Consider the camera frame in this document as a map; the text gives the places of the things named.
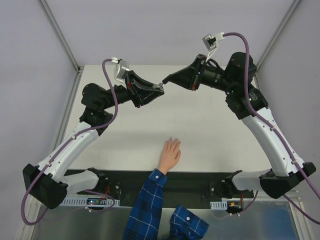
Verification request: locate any blue plaid sleeve forearm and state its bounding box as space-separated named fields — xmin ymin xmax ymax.
xmin=122 ymin=169 xmax=167 ymax=240

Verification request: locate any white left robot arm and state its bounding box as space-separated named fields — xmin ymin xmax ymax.
xmin=22 ymin=70 xmax=165 ymax=210

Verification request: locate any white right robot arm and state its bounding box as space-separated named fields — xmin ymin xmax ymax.
xmin=162 ymin=52 xmax=316 ymax=199

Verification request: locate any person's left hand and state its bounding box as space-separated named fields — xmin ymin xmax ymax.
xmin=157 ymin=138 xmax=181 ymax=175

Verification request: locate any blue plaid shirt part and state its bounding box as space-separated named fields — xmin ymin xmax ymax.
xmin=168 ymin=205 xmax=209 ymax=240

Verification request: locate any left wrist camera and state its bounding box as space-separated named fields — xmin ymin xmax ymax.
xmin=114 ymin=59 xmax=130 ymax=87

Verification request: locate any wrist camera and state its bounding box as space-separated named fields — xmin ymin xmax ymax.
xmin=202 ymin=32 xmax=225 ymax=61
xmin=114 ymin=59 xmax=130 ymax=87

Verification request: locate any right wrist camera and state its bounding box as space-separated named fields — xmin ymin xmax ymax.
xmin=202 ymin=32 xmax=225 ymax=61

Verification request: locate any left aluminium frame post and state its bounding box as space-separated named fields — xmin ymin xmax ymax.
xmin=37 ymin=0 xmax=82 ymax=74

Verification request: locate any aluminium frame post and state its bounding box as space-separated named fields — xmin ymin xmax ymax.
xmin=37 ymin=0 xmax=82 ymax=74
xmin=254 ymin=0 xmax=303 ymax=77

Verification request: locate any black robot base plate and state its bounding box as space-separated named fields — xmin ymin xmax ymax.
xmin=76 ymin=169 xmax=260 ymax=208

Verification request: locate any left white cable duct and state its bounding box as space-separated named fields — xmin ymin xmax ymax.
xmin=59 ymin=196 xmax=120 ymax=208

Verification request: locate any white cable duct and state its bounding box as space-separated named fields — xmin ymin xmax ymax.
xmin=210 ymin=200 xmax=228 ymax=211
xmin=59 ymin=196 xmax=120 ymax=208

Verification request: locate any right aluminium frame post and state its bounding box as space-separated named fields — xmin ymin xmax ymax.
xmin=254 ymin=0 xmax=303 ymax=77

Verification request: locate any right white cable duct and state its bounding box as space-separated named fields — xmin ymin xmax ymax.
xmin=210 ymin=200 xmax=228 ymax=211

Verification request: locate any aluminium front rail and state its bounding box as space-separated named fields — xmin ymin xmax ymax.
xmin=257 ymin=190 xmax=302 ymax=202

